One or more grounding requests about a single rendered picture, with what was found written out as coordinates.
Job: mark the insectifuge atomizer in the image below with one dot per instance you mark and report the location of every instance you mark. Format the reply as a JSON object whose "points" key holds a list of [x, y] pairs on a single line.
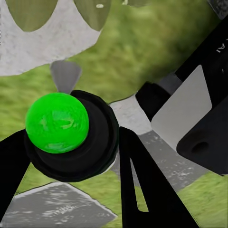
{"points": [[70, 135]]}

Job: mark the pot plant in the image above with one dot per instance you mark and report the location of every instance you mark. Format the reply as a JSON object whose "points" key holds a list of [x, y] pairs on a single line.
{"points": [[31, 15]]}

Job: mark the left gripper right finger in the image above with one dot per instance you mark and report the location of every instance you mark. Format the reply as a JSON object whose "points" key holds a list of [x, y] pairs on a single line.
{"points": [[166, 210]]}

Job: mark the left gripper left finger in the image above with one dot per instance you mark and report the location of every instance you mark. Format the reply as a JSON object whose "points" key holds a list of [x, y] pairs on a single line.
{"points": [[13, 165]]}

